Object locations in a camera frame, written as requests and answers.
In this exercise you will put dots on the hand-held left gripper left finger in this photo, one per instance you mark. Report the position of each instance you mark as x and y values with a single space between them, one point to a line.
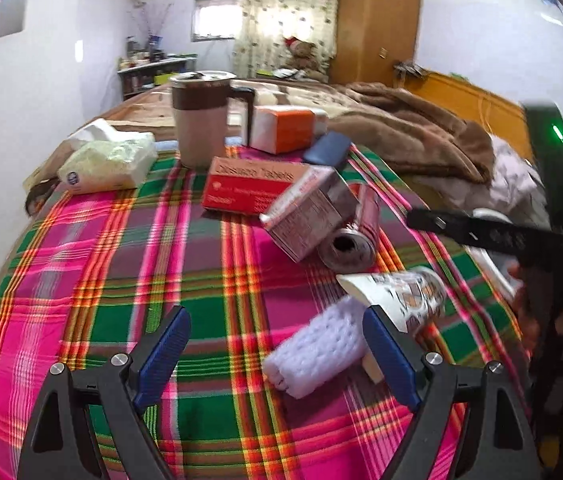
161 355

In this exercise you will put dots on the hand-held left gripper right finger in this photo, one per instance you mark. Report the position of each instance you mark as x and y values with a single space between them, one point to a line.
391 355

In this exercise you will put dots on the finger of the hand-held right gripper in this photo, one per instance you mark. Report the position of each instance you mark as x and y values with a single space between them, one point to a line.
486 235

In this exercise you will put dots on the white rimmed trash bin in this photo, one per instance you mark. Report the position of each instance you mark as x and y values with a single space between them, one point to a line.
499 275

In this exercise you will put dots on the printed paper cup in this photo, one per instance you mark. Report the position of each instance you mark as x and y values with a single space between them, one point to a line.
406 295

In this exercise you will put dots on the white ribbed foam sponge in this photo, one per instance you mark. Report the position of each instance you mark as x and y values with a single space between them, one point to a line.
316 345

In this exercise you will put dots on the maroon carton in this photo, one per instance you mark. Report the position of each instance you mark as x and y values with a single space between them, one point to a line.
306 215

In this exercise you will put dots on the red medicine box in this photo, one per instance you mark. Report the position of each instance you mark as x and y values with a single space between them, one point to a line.
241 187

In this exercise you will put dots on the pale pink pillow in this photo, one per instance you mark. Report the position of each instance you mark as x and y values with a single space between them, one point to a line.
514 180

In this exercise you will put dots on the pink green plaid tablecloth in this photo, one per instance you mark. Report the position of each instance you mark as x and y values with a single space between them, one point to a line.
161 260

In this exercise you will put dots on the wooden bed headboard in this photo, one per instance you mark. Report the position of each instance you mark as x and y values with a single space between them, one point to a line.
471 105

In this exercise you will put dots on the brown fleece blanket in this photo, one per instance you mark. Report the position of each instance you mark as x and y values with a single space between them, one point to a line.
401 130

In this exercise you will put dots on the dark blue glasses case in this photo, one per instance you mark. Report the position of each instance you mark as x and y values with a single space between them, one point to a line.
326 149

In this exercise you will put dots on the white power strip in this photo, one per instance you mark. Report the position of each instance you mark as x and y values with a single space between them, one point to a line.
411 69

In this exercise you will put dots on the pale green tissue pack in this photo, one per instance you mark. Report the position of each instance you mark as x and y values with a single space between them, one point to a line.
106 165

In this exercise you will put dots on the orange white box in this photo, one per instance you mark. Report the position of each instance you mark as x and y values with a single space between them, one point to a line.
289 127

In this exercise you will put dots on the brown pink lidded mug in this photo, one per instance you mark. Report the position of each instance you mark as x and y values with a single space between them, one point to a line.
199 130

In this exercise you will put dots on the wooden wardrobe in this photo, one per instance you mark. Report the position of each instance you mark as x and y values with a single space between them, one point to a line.
376 20

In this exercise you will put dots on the brown teddy bear red hat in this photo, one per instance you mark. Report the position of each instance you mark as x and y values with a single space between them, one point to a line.
304 57

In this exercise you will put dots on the white tissue roll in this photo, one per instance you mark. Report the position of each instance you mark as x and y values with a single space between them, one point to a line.
265 97

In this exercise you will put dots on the cluttered white shelf desk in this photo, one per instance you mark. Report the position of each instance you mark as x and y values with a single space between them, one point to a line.
151 77

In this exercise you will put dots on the blue cream patterned curtain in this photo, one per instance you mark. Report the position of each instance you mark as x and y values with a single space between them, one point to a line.
281 5

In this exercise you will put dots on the bare decorative branches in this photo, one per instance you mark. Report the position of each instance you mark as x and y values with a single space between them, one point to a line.
151 30

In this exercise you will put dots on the small window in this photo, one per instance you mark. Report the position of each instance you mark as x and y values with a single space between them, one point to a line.
214 20

